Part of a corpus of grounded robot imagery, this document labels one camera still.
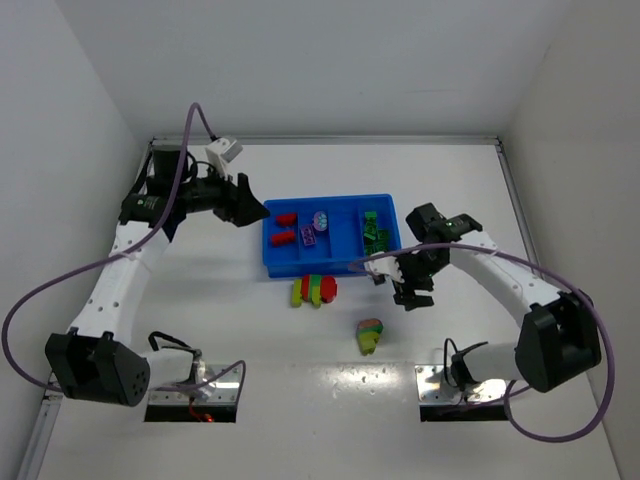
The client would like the red lego brick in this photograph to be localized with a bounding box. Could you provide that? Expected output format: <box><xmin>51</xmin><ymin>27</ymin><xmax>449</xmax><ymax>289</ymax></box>
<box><xmin>270</xmin><ymin>230</ymin><xmax>296</xmax><ymax>247</ymax></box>

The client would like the green square lego brick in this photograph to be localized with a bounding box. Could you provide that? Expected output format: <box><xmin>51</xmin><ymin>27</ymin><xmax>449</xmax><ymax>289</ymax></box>
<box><xmin>363</xmin><ymin>222</ymin><xmax>378</xmax><ymax>241</ymax></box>

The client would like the purple lego plate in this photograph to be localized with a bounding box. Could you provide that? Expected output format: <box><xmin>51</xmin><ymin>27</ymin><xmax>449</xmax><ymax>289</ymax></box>
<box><xmin>299</xmin><ymin>225</ymin><xmax>316</xmax><ymax>247</ymax></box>

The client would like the purple paw print lego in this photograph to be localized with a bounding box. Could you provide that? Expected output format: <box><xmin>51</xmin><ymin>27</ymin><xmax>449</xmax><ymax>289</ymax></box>
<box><xmin>313</xmin><ymin>211</ymin><xmax>329</xmax><ymax>232</ymax></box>

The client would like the striped red green lego stack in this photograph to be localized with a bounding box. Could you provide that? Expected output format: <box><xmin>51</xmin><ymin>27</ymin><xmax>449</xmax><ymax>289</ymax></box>
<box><xmin>290</xmin><ymin>274</ymin><xmax>338</xmax><ymax>308</ymax></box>

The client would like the red lego piece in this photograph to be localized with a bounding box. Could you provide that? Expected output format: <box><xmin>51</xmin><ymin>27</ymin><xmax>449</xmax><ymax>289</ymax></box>
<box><xmin>276</xmin><ymin>213</ymin><xmax>297</xmax><ymax>227</ymax></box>

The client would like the green lego cluster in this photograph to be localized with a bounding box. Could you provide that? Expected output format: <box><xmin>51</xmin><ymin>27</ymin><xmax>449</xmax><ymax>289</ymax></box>
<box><xmin>364</xmin><ymin>238</ymin><xmax>384</xmax><ymax>256</ymax></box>

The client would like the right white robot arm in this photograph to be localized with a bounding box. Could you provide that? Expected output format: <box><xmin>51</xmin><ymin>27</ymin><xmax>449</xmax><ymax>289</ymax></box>
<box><xmin>392</xmin><ymin>203</ymin><xmax>602</xmax><ymax>393</ymax></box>

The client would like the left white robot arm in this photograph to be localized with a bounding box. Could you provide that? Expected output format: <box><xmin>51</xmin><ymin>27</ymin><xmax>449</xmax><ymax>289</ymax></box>
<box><xmin>45</xmin><ymin>137</ymin><xmax>269</xmax><ymax>406</ymax></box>

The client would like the blue divided plastic bin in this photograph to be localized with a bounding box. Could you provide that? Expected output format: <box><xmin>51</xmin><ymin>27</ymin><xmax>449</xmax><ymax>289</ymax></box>
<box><xmin>262</xmin><ymin>194</ymin><xmax>401</xmax><ymax>279</ymax></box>

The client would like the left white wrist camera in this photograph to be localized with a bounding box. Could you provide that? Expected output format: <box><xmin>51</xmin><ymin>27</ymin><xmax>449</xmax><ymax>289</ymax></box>
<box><xmin>204</xmin><ymin>137</ymin><xmax>243</xmax><ymax>180</ymax></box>

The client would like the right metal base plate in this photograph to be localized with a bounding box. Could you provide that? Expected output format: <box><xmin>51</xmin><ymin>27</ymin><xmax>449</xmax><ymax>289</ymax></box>
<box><xmin>415</xmin><ymin>364</ymin><xmax>507</xmax><ymax>423</ymax></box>

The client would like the metal base plate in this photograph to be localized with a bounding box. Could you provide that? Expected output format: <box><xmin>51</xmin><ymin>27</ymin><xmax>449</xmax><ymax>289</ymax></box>
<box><xmin>144</xmin><ymin>365</ymin><xmax>245</xmax><ymax>424</ymax></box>
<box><xmin>415</xmin><ymin>364</ymin><xmax>507</xmax><ymax>423</ymax></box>

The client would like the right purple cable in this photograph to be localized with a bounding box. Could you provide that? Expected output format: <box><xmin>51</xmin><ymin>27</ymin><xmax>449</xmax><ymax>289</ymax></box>
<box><xmin>347</xmin><ymin>244</ymin><xmax>617</xmax><ymax>443</ymax></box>

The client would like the purple cable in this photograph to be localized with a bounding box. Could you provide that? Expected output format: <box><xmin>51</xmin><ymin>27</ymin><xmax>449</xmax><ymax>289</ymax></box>
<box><xmin>347</xmin><ymin>244</ymin><xmax>617</xmax><ymax>443</ymax></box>
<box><xmin>1</xmin><ymin>102</ymin><xmax>247</xmax><ymax>401</ymax></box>

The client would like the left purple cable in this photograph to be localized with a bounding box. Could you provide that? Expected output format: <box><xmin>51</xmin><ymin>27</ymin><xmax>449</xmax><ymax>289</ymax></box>
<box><xmin>1</xmin><ymin>102</ymin><xmax>247</xmax><ymax>401</ymax></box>

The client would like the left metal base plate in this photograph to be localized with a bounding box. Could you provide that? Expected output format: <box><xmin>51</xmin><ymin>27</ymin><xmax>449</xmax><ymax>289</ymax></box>
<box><xmin>144</xmin><ymin>365</ymin><xmax>245</xmax><ymax>424</ymax></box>

